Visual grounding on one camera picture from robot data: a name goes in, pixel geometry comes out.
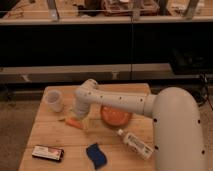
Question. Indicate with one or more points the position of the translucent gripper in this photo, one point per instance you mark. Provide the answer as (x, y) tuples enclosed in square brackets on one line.
[(85, 121)]

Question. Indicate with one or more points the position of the orange pepper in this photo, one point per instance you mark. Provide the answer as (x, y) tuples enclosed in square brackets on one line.
[(73, 123)]

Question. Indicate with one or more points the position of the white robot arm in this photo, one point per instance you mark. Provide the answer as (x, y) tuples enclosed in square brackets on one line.
[(177, 127)]

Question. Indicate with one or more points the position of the orange round plate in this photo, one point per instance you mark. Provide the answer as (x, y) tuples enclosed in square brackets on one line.
[(114, 117)]

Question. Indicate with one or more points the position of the blue sponge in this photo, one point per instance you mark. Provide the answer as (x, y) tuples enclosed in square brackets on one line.
[(97, 157)]

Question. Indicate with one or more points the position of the translucent plastic cup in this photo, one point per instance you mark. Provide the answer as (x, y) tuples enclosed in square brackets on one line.
[(53, 99)]

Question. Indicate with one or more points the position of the black and white box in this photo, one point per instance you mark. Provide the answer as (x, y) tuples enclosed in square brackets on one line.
[(48, 153)]

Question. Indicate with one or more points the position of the white plastic bottle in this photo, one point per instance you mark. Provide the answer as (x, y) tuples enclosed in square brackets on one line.
[(137, 145)]

